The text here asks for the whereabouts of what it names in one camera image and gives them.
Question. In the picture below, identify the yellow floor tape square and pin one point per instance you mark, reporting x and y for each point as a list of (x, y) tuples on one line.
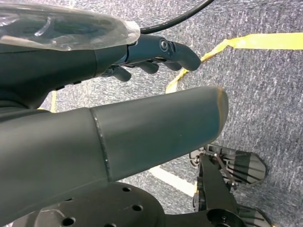
[(260, 41)]

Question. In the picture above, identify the black robot foot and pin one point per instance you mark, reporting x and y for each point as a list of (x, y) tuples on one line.
[(248, 170), (253, 219)]

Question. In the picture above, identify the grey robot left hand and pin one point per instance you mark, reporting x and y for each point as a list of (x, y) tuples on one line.
[(153, 131)]

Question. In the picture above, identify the black robot right foot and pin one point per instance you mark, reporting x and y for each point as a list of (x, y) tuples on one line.
[(253, 219)]

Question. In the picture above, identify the clear plastic cover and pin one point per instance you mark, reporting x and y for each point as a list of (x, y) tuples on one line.
[(59, 28)]

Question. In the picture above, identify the black robot left foot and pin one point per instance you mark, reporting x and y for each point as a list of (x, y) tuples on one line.
[(248, 170)]

